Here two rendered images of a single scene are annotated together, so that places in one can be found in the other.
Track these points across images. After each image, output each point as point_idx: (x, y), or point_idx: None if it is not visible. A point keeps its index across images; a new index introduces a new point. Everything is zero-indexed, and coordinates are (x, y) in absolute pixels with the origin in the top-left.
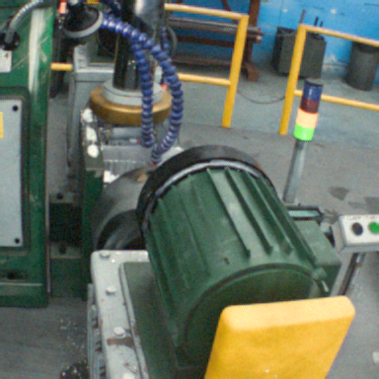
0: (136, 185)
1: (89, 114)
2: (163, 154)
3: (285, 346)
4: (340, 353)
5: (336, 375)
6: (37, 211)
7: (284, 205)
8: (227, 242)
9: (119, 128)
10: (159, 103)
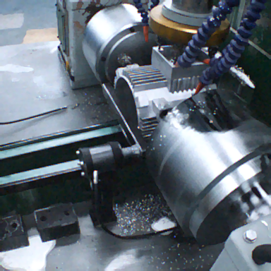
0: (148, 16)
1: (241, 76)
2: (149, 69)
3: None
4: (1, 113)
5: (9, 101)
6: None
7: (7, 185)
8: None
9: (198, 63)
10: (159, 10)
